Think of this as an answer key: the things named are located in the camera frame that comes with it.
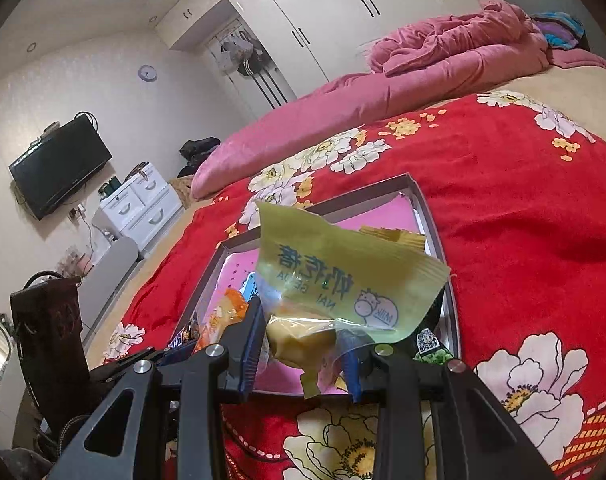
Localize pale green milk candy packet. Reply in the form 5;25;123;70
255;200;451;400

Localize pink book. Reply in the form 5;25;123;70
203;195;424;391

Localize grey shallow cardboard box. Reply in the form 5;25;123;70
168;173;461;396

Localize black wall television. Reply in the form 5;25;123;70
9;117;112;221

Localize pink quilt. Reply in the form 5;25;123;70
190;0;606;200

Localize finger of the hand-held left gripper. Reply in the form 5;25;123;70
87;346;190;397

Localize dark clothes pile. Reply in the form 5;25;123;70
178;137;221;178

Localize small black snack packet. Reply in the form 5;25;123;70
180;312;201;343

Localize colourful striped cloth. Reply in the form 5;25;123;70
533;11;586;52

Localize white drawer cabinet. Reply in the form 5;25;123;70
92;162;184;256

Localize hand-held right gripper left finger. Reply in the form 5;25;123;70
48;297;265;480

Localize green pea snack packet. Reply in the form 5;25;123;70
413;327;456;366

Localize orange-topped clear snack packet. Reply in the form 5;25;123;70
193;287;249;356

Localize white wardrobe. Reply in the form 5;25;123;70
155;0;504;111

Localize hanging bags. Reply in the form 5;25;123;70
218;30;264;78

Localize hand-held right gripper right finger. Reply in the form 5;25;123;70
340;342;556;480

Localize yellow cartoon snack packet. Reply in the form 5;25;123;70
358;225;429;256

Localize beige bed sheet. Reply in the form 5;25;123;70
423;67;606;111

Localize red floral blanket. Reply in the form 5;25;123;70
100;91;606;480

